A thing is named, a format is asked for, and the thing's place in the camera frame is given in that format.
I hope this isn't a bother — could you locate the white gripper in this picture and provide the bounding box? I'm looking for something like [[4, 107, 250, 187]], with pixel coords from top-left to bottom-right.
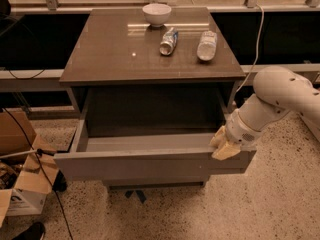
[[210, 94, 289, 161]]

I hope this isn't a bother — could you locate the grey top drawer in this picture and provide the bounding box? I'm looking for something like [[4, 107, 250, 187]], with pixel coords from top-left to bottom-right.
[[54, 93, 256, 183]]

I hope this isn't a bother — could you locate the grey drawer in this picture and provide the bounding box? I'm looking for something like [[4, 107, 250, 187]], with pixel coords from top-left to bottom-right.
[[102, 180, 207, 189], [54, 93, 256, 183]]

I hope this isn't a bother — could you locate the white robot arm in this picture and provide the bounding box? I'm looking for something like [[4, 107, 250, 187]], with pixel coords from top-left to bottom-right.
[[210, 66, 320, 160]]

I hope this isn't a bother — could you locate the grey drawer cabinet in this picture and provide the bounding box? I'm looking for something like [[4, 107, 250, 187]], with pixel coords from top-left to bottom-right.
[[59, 7, 247, 192]]

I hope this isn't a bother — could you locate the grey bottom drawer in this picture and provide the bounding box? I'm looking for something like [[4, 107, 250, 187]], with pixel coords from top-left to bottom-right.
[[102, 180, 207, 189]]

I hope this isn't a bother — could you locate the open cardboard box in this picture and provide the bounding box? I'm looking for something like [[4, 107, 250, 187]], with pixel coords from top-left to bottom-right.
[[0, 112, 58, 227]]

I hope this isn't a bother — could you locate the white plastic bottle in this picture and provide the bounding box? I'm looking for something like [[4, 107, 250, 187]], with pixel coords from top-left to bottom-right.
[[197, 31, 217, 61]]

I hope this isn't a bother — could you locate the blue tape cross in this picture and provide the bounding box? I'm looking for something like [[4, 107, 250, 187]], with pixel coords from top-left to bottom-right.
[[124, 189, 148, 204]]

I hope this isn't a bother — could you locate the crushed blue white can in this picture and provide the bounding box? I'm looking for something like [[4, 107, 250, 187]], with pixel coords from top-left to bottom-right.
[[159, 27, 178, 56]]

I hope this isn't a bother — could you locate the white ceramic bowl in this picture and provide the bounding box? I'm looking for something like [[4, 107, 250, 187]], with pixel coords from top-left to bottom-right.
[[142, 3, 172, 27]]

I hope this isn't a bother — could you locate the black metal stand leg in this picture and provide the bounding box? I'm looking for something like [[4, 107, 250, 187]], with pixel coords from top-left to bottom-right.
[[53, 171, 67, 192]]

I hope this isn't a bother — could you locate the black shoe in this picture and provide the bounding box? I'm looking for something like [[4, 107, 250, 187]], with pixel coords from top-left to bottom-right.
[[12, 222, 46, 240]]

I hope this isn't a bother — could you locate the white hanging cable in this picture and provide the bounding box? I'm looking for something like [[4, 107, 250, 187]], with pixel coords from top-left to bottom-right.
[[235, 3, 265, 95]]

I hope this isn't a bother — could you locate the black floor cable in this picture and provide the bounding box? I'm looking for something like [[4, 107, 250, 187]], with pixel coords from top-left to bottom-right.
[[2, 107, 75, 240]]

